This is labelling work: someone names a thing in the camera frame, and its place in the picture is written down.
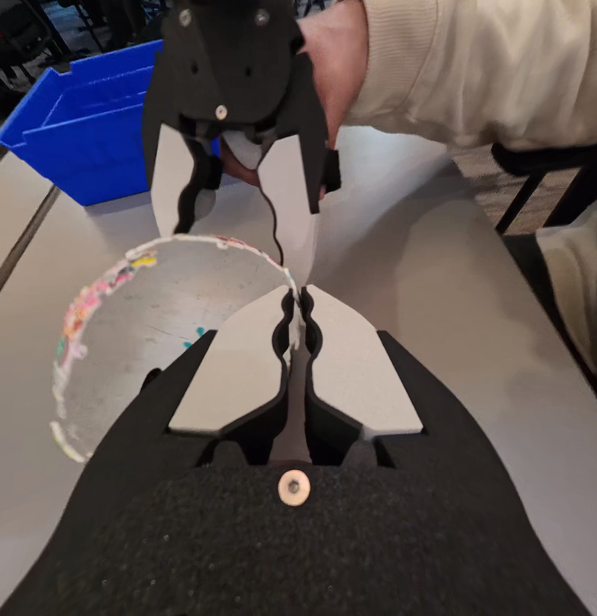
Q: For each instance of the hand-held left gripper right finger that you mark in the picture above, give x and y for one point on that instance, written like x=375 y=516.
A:
x=361 y=380

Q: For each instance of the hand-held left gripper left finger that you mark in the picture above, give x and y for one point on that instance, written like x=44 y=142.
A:
x=226 y=380

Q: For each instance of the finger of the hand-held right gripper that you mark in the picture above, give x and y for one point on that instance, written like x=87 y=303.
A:
x=293 y=207
x=166 y=183

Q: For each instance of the blue plastic bin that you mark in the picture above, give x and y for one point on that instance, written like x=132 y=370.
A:
x=86 y=144

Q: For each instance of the colourful puzzle ball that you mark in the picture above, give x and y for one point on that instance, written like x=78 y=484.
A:
x=159 y=313

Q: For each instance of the person's right forearm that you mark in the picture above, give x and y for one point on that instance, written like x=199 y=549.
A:
x=471 y=72

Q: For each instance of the person's right hand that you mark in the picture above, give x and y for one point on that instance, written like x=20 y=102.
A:
x=337 y=62

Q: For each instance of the person's cream sweatshirt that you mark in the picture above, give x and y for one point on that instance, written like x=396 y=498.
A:
x=577 y=288

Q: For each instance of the black office chair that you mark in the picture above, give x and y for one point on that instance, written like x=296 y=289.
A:
x=534 y=159

